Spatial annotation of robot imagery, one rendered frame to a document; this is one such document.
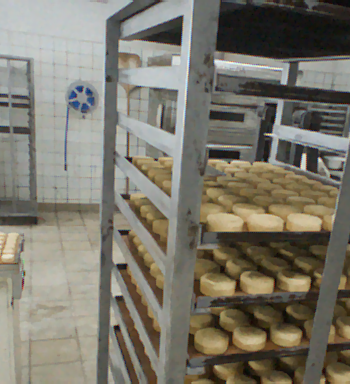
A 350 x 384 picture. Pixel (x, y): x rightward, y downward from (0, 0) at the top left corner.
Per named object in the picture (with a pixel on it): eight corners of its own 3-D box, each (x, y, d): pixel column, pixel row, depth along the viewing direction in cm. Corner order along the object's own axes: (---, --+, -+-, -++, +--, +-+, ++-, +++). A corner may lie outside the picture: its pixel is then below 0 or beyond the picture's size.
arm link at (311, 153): (326, 109, 229) (315, 108, 238) (302, 112, 225) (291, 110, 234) (322, 198, 246) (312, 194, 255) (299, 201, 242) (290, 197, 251)
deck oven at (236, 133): (160, 238, 549) (172, 53, 485) (140, 211, 655) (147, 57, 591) (277, 236, 604) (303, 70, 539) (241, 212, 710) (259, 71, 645)
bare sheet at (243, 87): (122, 82, 105) (122, 75, 104) (279, 98, 119) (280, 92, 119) (217, 91, 52) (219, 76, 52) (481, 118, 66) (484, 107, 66)
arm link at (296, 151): (313, 113, 227) (301, 112, 237) (302, 113, 225) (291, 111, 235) (300, 200, 241) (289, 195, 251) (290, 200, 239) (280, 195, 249)
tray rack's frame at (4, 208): (-9, 209, 580) (-18, 53, 523) (35, 209, 600) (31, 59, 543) (-10, 223, 525) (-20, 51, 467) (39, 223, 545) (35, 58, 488)
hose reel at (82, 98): (96, 170, 620) (98, 82, 584) (98, 172, 605) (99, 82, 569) (63, 169, 605) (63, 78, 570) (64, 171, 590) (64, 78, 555)
